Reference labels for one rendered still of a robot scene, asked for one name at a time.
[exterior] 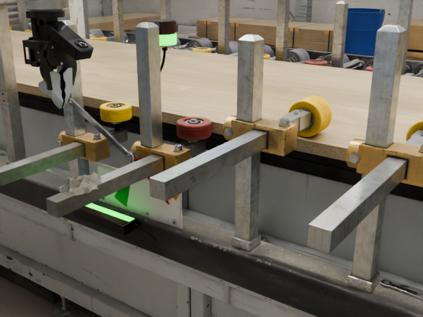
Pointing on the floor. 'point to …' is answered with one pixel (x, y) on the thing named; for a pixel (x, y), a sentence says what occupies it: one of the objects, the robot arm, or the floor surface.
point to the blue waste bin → (363, 30)
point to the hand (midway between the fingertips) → (63, 103)
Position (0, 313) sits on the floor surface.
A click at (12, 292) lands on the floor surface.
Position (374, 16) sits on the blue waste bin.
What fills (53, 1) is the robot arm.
